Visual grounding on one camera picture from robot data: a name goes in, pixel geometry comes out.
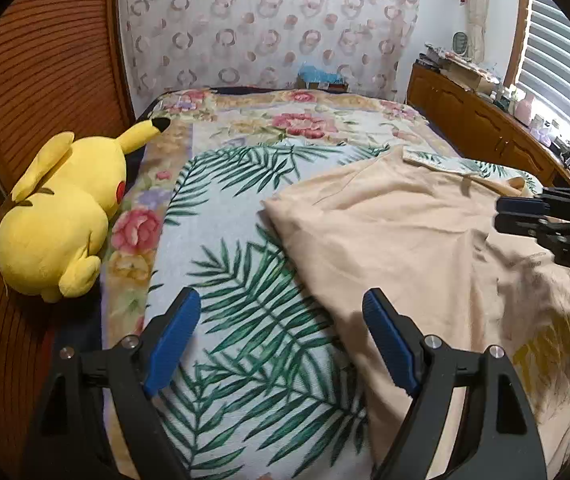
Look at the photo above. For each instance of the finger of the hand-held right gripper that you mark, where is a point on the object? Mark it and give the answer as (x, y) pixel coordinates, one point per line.
(525, 226)
(520, 206)

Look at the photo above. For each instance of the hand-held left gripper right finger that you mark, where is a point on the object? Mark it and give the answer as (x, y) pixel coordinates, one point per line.
(390, 340)

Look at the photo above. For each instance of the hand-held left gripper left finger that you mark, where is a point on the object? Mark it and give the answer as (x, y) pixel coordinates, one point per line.
(172, 340)

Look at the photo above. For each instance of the peach shirt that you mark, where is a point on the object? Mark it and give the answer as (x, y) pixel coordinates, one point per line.
(390, 240)

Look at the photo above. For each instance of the pink bottle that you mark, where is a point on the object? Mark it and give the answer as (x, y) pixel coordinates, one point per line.
(525, 106)

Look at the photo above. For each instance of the window blinds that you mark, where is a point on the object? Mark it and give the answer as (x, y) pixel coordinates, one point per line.
(560, 50)

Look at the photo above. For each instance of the wooden cabinet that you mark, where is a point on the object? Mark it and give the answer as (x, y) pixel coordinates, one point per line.
(470, 115)

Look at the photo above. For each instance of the palm leaf print blanket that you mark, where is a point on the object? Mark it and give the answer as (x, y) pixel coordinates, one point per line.
(255, 270)

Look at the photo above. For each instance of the cardboard box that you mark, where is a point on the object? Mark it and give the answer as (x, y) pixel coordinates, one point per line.
(467, 72)

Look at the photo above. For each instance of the round grey object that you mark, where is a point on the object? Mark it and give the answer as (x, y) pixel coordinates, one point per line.
(461, 44)

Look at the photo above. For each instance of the yellow plush toy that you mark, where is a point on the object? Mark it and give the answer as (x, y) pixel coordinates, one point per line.
(65, 210)

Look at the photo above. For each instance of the cream lace curtain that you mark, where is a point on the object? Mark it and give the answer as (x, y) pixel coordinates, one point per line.
(475, 10)

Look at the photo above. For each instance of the floral blanket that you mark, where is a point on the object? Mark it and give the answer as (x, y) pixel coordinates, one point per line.
(295, 122)

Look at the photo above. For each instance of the blue plush item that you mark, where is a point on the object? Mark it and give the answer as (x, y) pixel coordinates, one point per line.
(320, 76)

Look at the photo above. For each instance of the wooden headboard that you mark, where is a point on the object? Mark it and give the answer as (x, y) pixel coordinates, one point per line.
(30, 70)

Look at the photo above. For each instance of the circle pattern curtain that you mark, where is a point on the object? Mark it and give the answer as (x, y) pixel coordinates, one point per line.
(265, 25)

